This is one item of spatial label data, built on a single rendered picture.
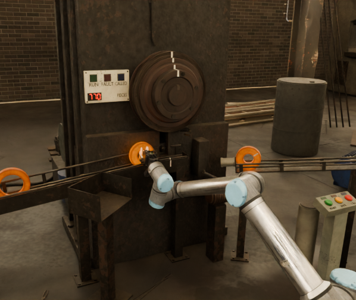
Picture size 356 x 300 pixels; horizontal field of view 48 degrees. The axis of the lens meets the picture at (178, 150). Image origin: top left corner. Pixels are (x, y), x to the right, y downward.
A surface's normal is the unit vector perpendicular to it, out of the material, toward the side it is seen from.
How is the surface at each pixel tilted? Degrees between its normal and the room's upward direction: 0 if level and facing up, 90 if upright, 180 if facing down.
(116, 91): 90
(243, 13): 90
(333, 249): 90
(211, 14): 90
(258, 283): 0
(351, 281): 5
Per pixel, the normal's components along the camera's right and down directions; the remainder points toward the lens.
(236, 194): -0.73, 0.11
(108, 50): 0.44, 0.28
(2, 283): 0.02, -0.95
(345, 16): -0.94, 0.08
